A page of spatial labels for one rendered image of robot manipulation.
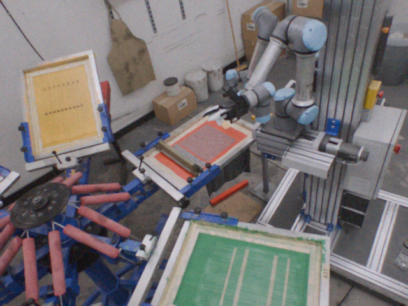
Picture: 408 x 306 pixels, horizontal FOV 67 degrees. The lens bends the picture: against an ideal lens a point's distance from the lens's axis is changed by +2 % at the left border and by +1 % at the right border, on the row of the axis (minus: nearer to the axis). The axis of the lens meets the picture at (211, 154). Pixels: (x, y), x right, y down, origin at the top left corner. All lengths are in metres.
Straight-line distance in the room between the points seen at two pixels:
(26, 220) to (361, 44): 1.83
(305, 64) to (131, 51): 2.78
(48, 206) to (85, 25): 2.41
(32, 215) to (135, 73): 2.67
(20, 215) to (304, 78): 1.57
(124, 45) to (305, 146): 2.71
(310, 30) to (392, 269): 1.80
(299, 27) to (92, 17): 2.72
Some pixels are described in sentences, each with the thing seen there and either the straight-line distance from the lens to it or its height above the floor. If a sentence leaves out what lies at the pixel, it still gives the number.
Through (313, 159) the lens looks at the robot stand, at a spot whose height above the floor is 1.18.
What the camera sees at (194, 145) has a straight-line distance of 2.31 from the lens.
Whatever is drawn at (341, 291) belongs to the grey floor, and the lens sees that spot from 2.70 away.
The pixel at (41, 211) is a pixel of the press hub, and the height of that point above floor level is 1.31.
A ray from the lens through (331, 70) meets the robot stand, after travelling 1.78.
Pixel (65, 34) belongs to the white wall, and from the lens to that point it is 3.73.
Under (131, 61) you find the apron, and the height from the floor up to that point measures 0.90.
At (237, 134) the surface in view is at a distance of 2.33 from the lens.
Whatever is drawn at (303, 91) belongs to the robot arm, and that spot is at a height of 1.57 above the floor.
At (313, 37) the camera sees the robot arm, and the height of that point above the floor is 1.85.
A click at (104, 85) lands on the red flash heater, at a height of 1.10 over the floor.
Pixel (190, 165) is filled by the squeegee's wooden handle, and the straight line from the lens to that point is 2.01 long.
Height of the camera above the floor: 2.43
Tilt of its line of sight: 42 degrees down
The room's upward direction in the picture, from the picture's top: 12 degrees counter-clockwise
